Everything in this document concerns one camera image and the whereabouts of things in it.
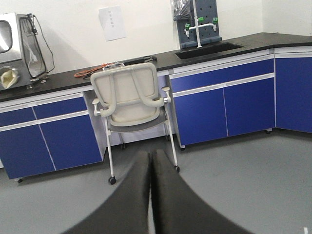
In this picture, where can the blue white lab bench cabinets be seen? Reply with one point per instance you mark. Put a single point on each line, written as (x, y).
(263, 85)

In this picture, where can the white lab faucet green knobs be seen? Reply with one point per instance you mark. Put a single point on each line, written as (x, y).
(201, 28)

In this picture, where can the grey pegboard drying rack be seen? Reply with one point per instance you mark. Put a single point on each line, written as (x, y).
(181, 12)

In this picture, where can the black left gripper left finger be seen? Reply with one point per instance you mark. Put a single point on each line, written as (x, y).
(126, 210)

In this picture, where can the white paper wall notice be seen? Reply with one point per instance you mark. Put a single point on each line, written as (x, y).
(112, 23)

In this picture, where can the black lab sink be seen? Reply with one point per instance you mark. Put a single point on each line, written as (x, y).
(207, 50)

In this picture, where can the stainless steel glove box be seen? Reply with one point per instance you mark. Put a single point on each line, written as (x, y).
(21, 59)

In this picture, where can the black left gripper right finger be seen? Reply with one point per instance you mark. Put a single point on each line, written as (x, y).
(177, 209)

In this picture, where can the cream mesh office chair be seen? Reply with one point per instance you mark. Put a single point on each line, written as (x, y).
(128, 100)

